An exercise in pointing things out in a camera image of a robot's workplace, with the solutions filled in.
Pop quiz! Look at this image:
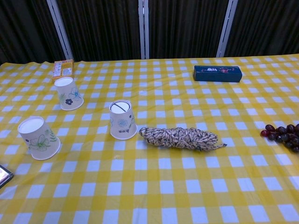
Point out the dark ribbed partition panel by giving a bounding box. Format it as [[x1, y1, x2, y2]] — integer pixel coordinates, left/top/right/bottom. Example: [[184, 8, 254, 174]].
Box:
[[148, 0, 231, 59], [225, 0, 299, 58], [57, 0, 142, 63], [0, 0, 71, 64]]

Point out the dark blue oblong box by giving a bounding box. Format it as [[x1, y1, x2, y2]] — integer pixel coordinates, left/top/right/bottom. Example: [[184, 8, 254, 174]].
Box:
[[192, 65, 242, 83]]

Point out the black-framed red square pad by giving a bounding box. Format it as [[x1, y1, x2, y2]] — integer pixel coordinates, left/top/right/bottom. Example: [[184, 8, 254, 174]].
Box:
[[0, 164, 14, 189]]

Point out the paper cup with green flower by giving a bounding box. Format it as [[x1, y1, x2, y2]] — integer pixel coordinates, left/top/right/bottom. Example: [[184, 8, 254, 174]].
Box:
[[18, 116, 61, 161]]

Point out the yellow snack box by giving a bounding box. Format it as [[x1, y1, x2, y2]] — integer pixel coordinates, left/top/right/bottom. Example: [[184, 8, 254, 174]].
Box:
[[51, 59, 75, 84]]

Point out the white metal partition post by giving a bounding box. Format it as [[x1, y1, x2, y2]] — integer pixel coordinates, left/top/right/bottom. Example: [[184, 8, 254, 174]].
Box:
[[138, 0, 150, 59], [46, 0, 74, 60], [216, 0, 238, 58]]

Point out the dark red grape bunch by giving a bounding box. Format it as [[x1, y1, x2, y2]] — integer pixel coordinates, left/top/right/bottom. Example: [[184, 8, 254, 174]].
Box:
[[260, 123, 299, 154]]

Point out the yellow checkered tablecloth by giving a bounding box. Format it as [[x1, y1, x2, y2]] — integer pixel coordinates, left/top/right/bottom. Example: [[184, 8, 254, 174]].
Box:
[[0, 54, 299, 224]]

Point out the paper cup with dark flower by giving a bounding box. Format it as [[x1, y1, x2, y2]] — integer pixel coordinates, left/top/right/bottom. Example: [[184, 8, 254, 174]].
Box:
[[54, 77, 84, 112]]

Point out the beige black rope bundle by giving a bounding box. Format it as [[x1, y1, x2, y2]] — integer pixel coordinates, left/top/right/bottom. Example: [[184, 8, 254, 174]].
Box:
[[139, 126, 228, 152]]

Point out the paper cup with black line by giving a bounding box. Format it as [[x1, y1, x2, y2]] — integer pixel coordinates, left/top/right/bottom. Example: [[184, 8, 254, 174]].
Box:
[[109, 100, 138, 140]]

